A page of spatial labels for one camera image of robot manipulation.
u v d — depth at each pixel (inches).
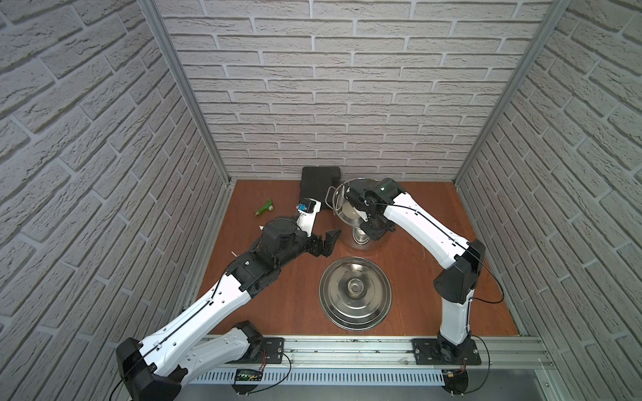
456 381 27.3
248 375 28.4
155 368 14.8
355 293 32.9
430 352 29.0
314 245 23.5
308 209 22.4
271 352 29.1
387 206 21.3
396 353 30.1
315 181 45.0
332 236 23.2
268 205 42.2
